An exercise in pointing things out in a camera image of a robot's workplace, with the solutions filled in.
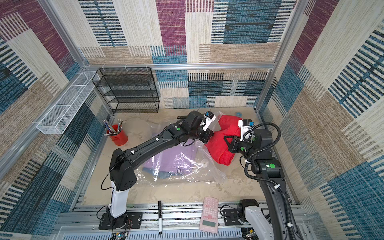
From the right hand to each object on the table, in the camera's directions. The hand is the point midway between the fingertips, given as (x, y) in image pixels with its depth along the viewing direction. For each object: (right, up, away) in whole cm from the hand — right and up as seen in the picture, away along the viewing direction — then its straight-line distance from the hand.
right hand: (226, 140), depth 70 cm
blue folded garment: (-34, -21, +14) cm, 42 cm away
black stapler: (-24, +13, +41) cm, 49 cm away
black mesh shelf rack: (-63, +32, +39) cm, 80 cm away
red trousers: (-4, -3, 0) cm, 5 cm away
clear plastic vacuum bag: (-8, -18, +13) cm, 23 cm away
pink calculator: (-8, -38, +3) cm, 39 cm away
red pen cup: (-63, -2, +29) cm, 69 cm away
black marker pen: (-32, -38, +4) cm, 49 cm away
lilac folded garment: (-22, -11, +11) cm, 27 cm away
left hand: (-4, +2, +9) cm, 10 cm away
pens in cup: (-67, +3, +26) cm, 72 cm away
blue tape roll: (+20, +15, +47) cm, 53 cm away
